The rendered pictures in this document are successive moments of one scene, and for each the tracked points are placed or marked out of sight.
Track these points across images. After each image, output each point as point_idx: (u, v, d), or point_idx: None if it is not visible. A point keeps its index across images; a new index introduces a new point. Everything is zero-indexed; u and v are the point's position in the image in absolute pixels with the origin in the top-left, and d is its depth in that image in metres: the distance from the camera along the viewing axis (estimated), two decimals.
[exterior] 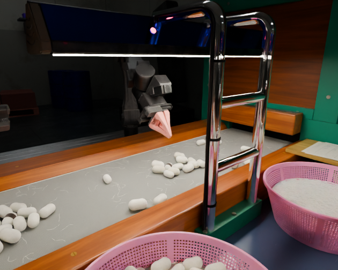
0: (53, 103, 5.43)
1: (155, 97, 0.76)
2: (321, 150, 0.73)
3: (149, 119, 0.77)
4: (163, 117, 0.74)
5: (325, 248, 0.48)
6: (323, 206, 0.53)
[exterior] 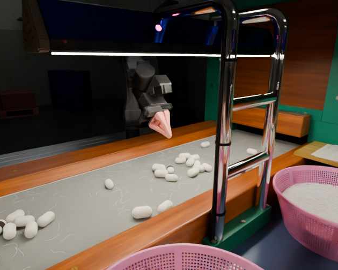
0: (53, 103, 5.40)
1: (155, 97, 0.76)
2: (331, 153, 0.70)
3: (149, 119, 0.77)
4: (163, 117, 0.74)
5: None
6: (337, 214, 0.50)
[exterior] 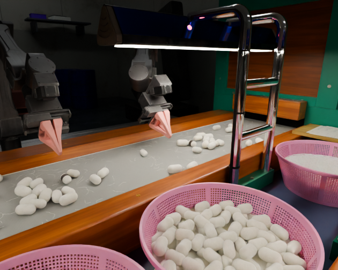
0: (59, 101, 5.55)
1: (155, 96, 0.76)
2: (323, 131, 0.84)
3: (149, 119, 0.77)
4: (163, 117, 0.73)
5: (327, 202, 0.60)
6: (325, 171, 0.65)
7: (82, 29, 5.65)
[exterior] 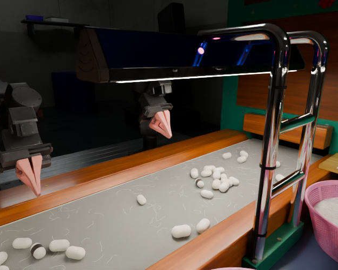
0: (57, 105, 5.41)
1: (155, 97, 0.76)
2: None
3: (149, 119, 0.77)
4: (163, 117, 0.74)
5: None
6: None
7: (80, 31, 5.51)
